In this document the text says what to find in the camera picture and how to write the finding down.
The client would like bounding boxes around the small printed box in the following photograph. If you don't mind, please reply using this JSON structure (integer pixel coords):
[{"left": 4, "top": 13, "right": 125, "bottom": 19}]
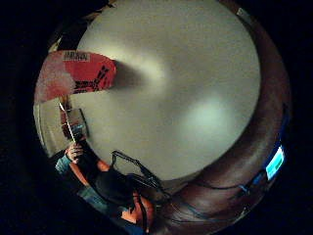
[{"left": 58, "top": 101, "right": 90, "bottom": 145}]

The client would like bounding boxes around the the person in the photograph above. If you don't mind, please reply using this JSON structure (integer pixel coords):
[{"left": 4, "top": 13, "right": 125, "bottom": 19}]
[{"left": 53, "top": 142, "right": 157, "bottom": 235}]

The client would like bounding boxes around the red box with black print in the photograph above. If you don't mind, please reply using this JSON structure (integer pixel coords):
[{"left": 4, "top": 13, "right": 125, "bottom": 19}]
[{"left": 33, "top": 49, "right": 117, "bottom": 104}]

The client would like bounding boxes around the lit monitor screen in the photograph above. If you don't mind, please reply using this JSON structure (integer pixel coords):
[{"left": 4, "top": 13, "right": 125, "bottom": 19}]
[{"left": 265, "top": 145, "right": 286, "bottom": 181}]

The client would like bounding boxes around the black cable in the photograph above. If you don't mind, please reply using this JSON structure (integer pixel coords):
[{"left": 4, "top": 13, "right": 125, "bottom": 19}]
[{"left": 111, "top": 150, "right": 172, "bottom": 201}]

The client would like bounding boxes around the thin dark floor cable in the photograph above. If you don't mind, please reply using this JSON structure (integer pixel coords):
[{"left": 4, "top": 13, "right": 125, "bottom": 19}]
[{"left": 182, "top": 169, "right": 267, "bottom": 197}]

